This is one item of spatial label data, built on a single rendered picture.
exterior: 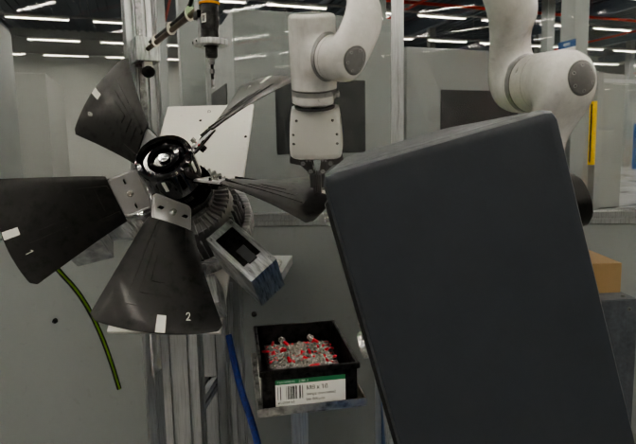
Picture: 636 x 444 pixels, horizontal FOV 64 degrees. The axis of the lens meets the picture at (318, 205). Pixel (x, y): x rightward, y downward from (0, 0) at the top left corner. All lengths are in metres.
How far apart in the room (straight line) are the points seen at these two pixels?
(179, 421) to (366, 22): 1.02
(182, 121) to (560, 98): 1.00
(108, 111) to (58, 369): 1.24
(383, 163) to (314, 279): 1.61
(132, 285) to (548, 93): 0.85
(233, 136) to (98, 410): 1.26
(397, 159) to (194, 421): 1.20
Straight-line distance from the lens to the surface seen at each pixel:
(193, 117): 1.55
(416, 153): 0.24
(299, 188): 1.03
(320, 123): 0.96
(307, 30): 0.91
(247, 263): 1.08
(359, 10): 0.88
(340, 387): 0.90
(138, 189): 1.14
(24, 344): 2.31
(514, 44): 1.18
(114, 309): 0.96
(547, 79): 1.09
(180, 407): 1.38
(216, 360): 1.57
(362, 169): 0.24
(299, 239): 1.82
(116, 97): 1.30
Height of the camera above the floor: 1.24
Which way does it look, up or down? 7 degrees down
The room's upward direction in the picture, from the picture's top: 1 degrees counter-clockwise
